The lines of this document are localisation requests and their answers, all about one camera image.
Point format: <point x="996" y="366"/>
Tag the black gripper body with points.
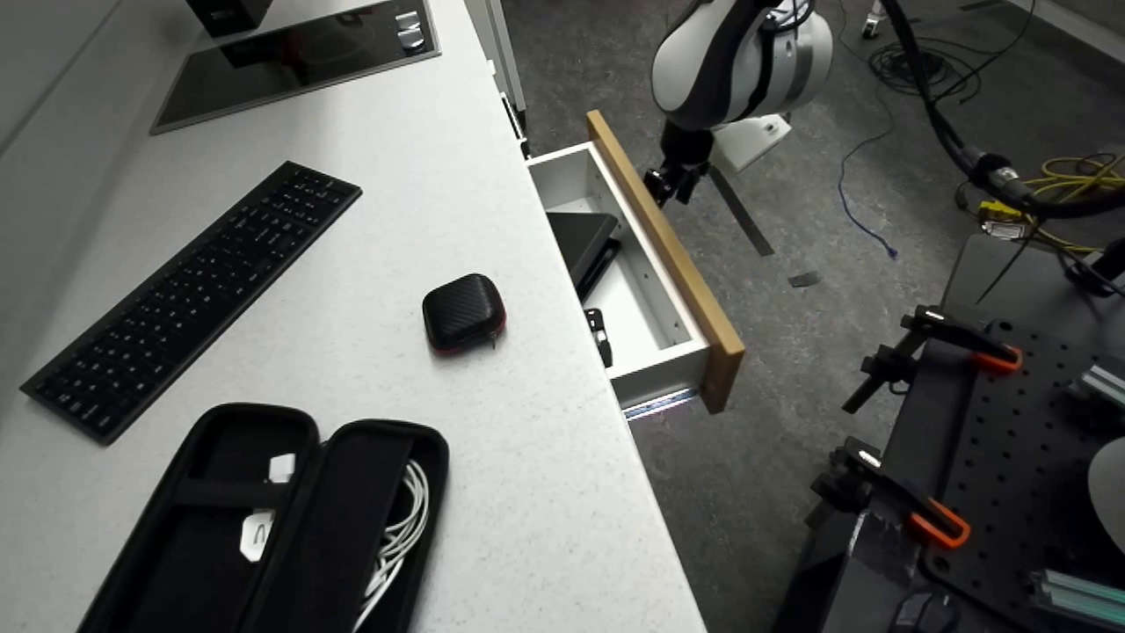
<point x="682" y="162"/>

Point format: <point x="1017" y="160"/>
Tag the wooden front white drawer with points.
<point x="667" y="327"/>

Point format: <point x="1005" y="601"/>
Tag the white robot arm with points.
<point x="727" y="60"/>

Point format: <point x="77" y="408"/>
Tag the black strip on floor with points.
<point x="738" y="212"/>

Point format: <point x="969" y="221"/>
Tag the small black adapter block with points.
<point x="600" y="332"/>

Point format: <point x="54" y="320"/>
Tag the small black zip pouch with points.
<point x="463" y="315"/>

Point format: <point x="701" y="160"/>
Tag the black induction cooktop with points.
<point x="297" y="56"/>

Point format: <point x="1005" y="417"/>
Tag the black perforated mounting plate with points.
<point x="1017" y="476"/>

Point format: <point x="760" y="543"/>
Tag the open long black case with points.
<point x="265" y="524"/>

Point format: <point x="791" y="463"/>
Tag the black keyboard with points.
<point x="105" y="377"/>

